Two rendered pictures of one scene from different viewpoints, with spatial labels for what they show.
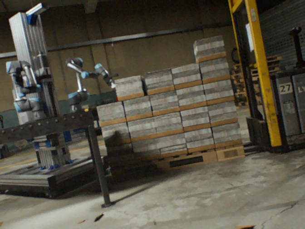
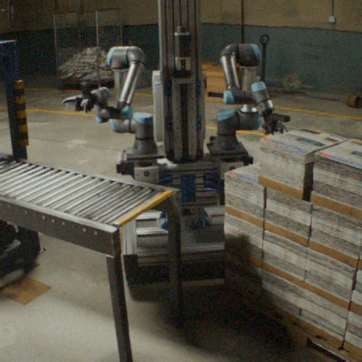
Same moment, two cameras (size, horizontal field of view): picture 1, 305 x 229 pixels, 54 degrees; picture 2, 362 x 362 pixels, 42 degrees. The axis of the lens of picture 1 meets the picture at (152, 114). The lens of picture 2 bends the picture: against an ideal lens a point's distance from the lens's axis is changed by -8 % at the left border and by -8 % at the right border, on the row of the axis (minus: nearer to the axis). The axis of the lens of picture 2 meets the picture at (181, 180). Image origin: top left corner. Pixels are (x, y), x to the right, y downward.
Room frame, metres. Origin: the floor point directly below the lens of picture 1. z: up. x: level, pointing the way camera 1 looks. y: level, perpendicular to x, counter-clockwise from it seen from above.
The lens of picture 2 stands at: (1.39, -1.07, 1.71)
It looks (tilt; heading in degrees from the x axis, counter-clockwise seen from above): 20 degrees down; 47
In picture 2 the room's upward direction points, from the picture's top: 2 degrees counter-clockwise
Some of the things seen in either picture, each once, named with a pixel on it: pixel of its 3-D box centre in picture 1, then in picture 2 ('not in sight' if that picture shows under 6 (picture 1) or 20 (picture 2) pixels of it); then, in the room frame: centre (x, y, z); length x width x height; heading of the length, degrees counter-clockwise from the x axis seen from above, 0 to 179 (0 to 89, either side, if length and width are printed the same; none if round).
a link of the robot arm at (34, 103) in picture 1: (35, 104); (142, 124); (3.23, 1.21, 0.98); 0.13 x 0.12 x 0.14; 115
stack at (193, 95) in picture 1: (157, 131); (326, 267); (3.38, -0.01, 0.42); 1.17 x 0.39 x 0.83; 85
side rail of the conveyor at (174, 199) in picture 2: not in sight; (77, 180); (2.78, 1.27, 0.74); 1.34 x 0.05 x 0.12; 106
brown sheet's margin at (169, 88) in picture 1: (161, 90); (356, 195); (3.37, -0.14, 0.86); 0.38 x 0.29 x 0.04; 176
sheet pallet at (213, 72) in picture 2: not in sight; (214, 79); (8.07, 5.09, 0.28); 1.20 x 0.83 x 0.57; 106
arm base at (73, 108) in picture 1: (75, 107); (226, 139); (3.62, 0.90, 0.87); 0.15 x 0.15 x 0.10
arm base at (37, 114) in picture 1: (38, 114); (145, 143); (3.24, 1.21, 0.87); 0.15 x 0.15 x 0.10
